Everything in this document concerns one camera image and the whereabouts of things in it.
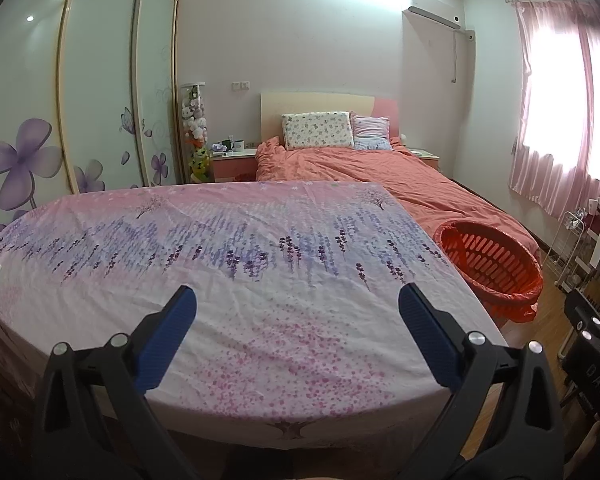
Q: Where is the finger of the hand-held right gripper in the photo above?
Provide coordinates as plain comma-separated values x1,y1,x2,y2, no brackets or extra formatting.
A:
563,288,600,357

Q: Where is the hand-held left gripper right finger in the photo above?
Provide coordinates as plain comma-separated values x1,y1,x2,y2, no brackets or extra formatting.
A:
398,282,566,480

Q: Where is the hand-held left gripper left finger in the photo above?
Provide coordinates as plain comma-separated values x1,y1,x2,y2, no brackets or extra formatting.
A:
31,285,199,480

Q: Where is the orange plastic basket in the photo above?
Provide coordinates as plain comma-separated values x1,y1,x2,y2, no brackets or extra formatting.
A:
433,218,545,324

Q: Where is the white rolling cart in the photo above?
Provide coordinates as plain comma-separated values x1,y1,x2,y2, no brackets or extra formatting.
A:
549,209,589,292

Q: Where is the floral pink tablecloth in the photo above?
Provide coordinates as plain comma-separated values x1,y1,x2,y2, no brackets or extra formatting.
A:
0,182,512,454

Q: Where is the pink window curtain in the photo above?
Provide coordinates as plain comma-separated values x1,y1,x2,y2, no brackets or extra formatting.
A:
507,0,600,222

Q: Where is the bed with orange blanket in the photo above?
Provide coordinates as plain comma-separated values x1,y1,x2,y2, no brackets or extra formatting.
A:
255,90,544,262

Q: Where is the yellow green plush toy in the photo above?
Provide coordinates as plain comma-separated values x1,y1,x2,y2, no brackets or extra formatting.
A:
188,145,212,181

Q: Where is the pink white nightstand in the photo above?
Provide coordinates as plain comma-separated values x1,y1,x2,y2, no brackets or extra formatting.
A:
409,147,441,171
209,149,259,184

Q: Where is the striped pink pillow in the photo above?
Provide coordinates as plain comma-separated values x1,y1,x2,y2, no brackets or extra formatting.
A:
350,114,395,152

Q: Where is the clear tube of plush toys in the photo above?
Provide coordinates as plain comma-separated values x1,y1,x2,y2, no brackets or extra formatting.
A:
179,81,212,184

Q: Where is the floral white pillow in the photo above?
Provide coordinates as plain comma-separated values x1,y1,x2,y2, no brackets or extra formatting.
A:
281,111,355,151

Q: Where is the flower print sliding wardrobe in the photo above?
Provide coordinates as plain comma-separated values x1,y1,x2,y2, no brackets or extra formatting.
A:
0,0,186,242

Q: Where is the curtain rod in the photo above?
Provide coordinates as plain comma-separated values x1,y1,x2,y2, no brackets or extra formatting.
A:
504,0,600,9

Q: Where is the white air conditioner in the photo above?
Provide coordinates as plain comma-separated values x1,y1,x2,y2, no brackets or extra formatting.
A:
407,0,464,29

